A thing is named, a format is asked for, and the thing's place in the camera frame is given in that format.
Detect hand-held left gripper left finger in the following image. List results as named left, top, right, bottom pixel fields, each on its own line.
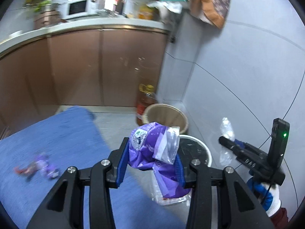
left=26, top=137, right=130, bottom=229

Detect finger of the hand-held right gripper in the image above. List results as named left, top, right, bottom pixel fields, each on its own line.
left=219, top=135, right=248, bottom=158

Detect small purple wrapper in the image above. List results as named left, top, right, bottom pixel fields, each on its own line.
left=35, top=153, right=60, bottom=179

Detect beige trash bin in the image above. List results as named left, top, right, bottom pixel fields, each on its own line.
left=142, top=104, right=189, bottom=135

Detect white bucket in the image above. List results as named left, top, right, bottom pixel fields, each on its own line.
left=177, top=135, right=212, bottom=169

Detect white plastic bag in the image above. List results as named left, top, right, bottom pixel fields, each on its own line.
left=146, top=0, right=183, bottom=14

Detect yellow bottle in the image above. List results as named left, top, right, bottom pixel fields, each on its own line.
left=138, top=5, right=155, bottom=20

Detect white microwave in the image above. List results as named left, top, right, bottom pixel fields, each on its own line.
left=63, top=0, right=97, bottom=21

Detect green potted plant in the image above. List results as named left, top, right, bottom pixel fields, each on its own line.
left=25, top=0, right=52, bottom=13

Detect clear plastic bottle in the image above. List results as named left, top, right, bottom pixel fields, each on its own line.
left=219, top=117, right=237, bottom=166

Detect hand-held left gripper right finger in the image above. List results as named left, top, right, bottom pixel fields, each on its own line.
left=174, top=154, right=274, bottom=229

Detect white kitchen countertop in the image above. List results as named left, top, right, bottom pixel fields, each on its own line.
left=0, top=17, right=171, bottom=53

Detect person's right forearm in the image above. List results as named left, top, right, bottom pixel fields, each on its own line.
left=270, top=206, right=290, bottom=228

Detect brown patterned cloth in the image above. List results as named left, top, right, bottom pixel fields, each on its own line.
left=187, top=0, right=233, bottom=29

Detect brown kitchen cabinet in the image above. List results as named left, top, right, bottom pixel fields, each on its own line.
left=0, top=27, right=171, bottom=134

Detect blue towel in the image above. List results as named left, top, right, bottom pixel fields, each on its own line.
left=0, top=106, right=186, bottom=229

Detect person's right hand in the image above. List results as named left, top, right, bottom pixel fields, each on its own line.
left=246, top=177, right=283, bottom=217

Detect cooking oil bottle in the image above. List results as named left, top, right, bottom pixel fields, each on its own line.
left=136, top=83, right=159, bottom=126

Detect purple and clear plastic bag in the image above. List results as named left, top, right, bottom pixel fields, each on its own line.
left=127, top=122, right=192, bottom=199

